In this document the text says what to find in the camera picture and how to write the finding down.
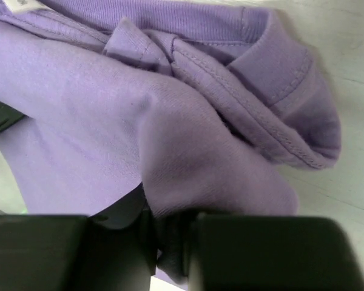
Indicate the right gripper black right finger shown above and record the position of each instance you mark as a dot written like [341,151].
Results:
[210,251]

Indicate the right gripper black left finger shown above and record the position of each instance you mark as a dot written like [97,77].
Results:
[112,250]

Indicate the purple t shirt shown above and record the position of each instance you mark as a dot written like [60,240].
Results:
[197,103]

